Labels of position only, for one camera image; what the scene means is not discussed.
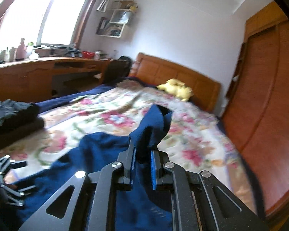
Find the red basket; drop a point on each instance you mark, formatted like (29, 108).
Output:
(88, 55)

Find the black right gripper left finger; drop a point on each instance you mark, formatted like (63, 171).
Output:
(86, 201)

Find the navy bed sheet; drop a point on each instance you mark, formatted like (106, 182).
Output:
(64, 100)

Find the wooden headboard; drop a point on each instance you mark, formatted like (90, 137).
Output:
(155, 71)

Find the blue wool coat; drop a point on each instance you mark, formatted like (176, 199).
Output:
(141, 207)

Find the yellow plush toy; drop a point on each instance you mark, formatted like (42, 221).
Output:
(177, 88)

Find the pink bottle on desk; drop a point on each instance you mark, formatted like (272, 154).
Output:
(21, 50)

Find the floral bed blanket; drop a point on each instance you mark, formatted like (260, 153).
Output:
(195, 140)

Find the wooden desk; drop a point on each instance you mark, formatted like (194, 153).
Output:
(31, 80)

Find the wooden louvered wardrobe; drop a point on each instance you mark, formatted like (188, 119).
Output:
(257, 116)

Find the white wall shelf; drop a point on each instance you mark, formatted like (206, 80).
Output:
(118, 17)

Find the black folded clothes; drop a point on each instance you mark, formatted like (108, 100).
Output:
(16, 115)

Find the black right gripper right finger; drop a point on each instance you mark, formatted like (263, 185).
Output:
(199, 201)

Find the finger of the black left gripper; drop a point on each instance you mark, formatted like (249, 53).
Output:
(15, 197)
(6, 164)

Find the wooden chair with dark bag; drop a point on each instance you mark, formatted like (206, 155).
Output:
(117, 68)

